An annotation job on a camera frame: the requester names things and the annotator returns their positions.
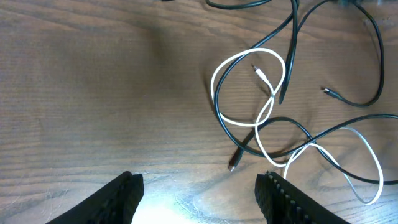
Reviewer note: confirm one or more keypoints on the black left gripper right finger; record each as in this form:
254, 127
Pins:
281, 202

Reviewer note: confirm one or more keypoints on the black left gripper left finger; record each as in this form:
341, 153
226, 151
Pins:
116, 202

